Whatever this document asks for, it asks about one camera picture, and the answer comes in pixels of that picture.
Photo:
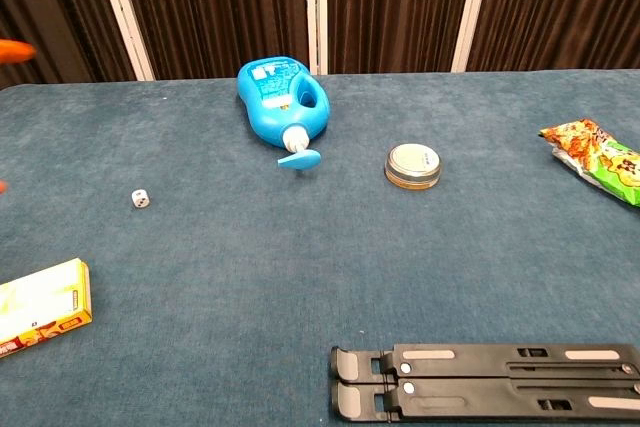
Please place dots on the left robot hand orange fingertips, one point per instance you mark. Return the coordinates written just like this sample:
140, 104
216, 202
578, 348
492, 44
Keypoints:
15, 51

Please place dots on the small white die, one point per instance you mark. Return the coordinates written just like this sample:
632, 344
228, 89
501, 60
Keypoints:
140, 198

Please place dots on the yellow cardboard box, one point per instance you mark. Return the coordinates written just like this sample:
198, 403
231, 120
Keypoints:
40, 302

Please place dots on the blue pump detergent bottle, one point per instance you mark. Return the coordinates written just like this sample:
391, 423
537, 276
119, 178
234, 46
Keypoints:
272, 107

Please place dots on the blue velvet table cloth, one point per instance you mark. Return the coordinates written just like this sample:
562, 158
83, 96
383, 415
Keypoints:
300, 267

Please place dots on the round silver tin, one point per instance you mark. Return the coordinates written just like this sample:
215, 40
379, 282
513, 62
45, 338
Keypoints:
413, 167

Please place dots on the black folding laptop stand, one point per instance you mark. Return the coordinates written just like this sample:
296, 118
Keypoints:
480, 382

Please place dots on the orange green snack bag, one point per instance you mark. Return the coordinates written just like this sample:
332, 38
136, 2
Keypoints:
600, 157

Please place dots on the white screen frame post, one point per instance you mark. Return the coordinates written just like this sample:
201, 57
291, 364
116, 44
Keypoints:
316, 7
472, 7
122, 12

